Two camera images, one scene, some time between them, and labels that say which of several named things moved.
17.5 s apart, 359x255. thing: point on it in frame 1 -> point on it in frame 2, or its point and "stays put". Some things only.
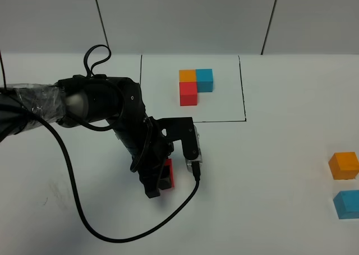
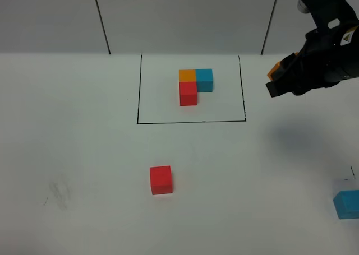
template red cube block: x=188 y=93 stays put
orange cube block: x=344 y=165 -> x=276 y=66
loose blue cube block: x=346 y=204 stays put
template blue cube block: x=205 y=80 stays put
